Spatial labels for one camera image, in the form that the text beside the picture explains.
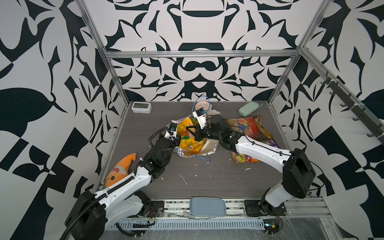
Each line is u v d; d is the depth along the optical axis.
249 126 0.99
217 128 0.62
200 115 0.69
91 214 0.40
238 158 0.89
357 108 0.59
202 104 1.15
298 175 0.44
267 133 0.99
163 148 0.57
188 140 0.76
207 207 0.73
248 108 1.14
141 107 1.11
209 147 0.91
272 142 0.96
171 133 0.62
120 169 0.79
